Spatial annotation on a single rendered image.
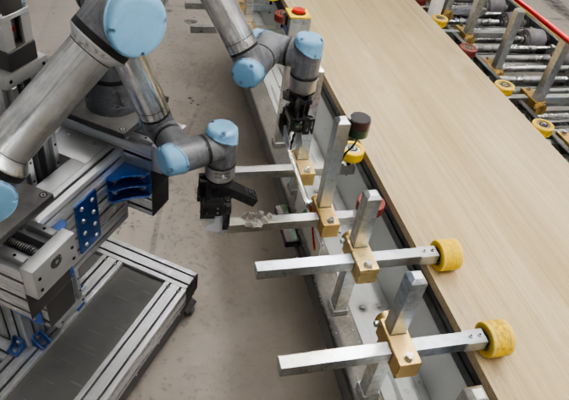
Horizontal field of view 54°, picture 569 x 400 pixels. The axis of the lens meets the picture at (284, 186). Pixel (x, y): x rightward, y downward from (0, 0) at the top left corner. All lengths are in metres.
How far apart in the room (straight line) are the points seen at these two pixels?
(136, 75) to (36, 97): 0.27
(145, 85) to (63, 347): 1.11
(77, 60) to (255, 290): 1.65
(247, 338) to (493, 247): 1.12
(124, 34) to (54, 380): 1.32
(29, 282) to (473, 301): 1.02
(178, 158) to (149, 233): 1.45
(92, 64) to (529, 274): 1.18
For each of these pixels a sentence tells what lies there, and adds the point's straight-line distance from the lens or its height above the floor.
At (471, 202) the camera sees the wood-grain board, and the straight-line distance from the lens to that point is 1.75.
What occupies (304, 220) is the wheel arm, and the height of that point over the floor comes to 0.86.
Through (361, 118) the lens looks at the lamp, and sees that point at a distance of 1.46.
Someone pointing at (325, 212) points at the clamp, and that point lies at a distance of 1.59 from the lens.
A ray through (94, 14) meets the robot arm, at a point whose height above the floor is 1.51.
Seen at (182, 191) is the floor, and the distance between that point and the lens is 2.91.
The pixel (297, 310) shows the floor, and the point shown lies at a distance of 2.45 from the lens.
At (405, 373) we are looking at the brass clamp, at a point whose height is 0.94.
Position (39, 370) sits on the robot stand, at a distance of 2.07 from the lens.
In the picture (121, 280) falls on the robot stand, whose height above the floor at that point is 0.21.
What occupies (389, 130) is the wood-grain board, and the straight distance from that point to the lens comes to 1.94.
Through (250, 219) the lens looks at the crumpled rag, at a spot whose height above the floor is 0.86.
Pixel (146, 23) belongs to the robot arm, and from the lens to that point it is 1.03.
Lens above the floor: 1.93
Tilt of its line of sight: 40 degrees down
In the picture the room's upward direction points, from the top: 10 degrees clockwise
